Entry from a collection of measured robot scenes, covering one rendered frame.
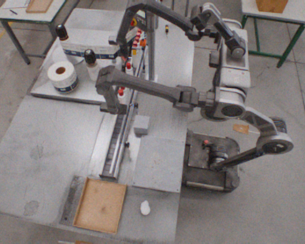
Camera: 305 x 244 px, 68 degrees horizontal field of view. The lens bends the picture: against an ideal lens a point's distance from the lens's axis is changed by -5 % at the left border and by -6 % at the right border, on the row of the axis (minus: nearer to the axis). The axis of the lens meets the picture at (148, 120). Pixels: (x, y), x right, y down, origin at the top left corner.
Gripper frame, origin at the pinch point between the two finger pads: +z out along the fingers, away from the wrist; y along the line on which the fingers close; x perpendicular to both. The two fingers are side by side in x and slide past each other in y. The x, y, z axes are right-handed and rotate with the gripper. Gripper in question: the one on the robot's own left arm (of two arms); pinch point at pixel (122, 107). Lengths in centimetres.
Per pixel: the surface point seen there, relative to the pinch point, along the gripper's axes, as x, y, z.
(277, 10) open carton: -121, -137, 109
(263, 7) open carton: -121, -120, 107
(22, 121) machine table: 20, 76, -1
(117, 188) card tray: 48, -8, -25
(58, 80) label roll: -14, 49, 0
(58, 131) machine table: 22.5, 43.9, -3.3
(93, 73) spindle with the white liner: -21.8, 26.4, 9.8
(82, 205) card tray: 60, 11, -33
